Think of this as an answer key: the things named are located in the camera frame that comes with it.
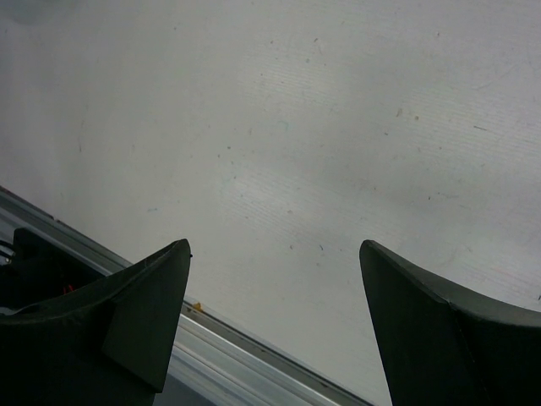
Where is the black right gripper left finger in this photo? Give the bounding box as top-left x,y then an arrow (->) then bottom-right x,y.
1,239 -> 189,405

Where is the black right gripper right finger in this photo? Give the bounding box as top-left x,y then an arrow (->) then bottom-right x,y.
359,240 -> 540,405

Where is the aluminium mounting rail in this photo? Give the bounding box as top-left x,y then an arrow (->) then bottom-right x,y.
1,189 -> 367,405

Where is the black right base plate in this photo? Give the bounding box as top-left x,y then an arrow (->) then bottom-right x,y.
1,228 -> 104,315

